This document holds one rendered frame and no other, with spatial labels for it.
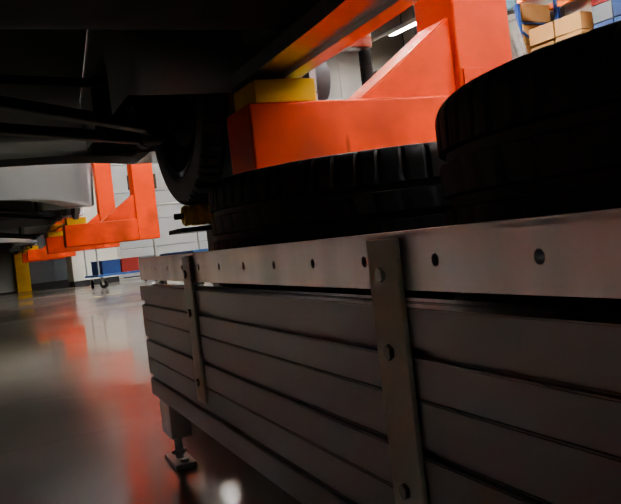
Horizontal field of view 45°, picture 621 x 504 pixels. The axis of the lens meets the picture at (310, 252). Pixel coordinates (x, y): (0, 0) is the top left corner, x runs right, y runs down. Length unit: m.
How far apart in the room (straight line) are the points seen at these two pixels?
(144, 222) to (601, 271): 5.44
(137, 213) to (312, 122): 4.22
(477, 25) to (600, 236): 1.51
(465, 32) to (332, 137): 0.43
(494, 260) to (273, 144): 1.15
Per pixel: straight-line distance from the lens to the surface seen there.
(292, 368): 0.76
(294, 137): 1.58
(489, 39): 1.88
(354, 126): 1.64
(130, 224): 5.73
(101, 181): 7.69
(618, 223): 0.38
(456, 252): 0.48
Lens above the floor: 0.39
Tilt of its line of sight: 1 degrees down
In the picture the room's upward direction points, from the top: 7 degrees counter-clockwise
